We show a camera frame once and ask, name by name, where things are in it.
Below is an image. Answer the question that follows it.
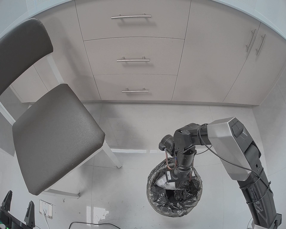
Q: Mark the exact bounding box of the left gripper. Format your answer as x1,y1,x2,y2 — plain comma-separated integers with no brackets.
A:
0,190,35,229

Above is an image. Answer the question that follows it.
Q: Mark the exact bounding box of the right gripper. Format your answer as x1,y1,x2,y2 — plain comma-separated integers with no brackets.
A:
165,153,198,190

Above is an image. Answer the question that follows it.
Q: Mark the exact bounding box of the white printed wrapper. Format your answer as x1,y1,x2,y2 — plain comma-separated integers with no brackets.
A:
156,176,179,191

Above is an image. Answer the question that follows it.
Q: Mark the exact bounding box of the black plastic bag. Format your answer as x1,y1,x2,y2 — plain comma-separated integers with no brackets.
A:
146,157,203,217

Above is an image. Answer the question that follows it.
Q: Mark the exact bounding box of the grey chair with white legs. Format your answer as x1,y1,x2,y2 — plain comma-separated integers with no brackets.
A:
0,18,123,198

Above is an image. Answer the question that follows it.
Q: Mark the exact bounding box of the black cable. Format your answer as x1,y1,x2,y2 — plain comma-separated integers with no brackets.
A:
69,221,121,229
198,124,272,203

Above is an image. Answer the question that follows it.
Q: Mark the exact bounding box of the beige cabinet with metal handles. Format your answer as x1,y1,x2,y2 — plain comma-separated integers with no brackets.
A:
0,0,286,106

